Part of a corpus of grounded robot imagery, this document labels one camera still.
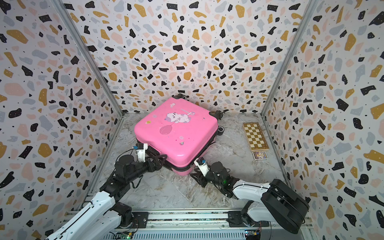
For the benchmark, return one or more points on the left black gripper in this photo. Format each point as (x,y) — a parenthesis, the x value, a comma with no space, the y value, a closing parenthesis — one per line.
(156,166)

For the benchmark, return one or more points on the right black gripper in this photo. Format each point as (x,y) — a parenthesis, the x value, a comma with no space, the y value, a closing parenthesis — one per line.
(200,177)

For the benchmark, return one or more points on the pink hard-shell suitcase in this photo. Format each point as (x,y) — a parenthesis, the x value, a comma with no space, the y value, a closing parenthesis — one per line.
(180,130)

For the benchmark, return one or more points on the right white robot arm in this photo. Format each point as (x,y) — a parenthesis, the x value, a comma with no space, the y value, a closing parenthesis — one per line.
(269,202)

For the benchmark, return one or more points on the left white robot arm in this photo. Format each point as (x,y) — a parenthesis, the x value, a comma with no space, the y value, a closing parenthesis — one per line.
(105,212)

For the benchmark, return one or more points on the small playing card box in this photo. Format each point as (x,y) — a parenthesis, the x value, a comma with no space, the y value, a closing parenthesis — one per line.
(260,156)

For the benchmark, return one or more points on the wooden chessboard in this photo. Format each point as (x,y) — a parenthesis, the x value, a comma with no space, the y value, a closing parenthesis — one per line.
(255,137)

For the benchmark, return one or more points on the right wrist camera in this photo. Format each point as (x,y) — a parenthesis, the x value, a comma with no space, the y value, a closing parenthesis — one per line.
(202,165)

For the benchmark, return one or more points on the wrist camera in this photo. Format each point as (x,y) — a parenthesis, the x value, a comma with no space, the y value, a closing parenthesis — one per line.
(141,151)
(202,165)

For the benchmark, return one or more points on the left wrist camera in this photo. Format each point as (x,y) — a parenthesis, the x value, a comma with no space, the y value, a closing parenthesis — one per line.
(141,151)

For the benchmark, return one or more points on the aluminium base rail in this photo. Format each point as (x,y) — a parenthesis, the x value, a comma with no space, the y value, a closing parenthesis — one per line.
(185,224)

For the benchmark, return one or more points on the left aluminium corner post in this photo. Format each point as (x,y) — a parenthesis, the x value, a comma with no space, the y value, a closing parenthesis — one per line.
(64,15)

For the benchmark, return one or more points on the aluminium corner post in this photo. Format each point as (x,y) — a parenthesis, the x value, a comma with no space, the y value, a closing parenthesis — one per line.
(291,51)
(64,15)

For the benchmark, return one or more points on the right aluminium corner post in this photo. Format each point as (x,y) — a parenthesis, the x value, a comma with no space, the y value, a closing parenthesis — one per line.
(291,51)

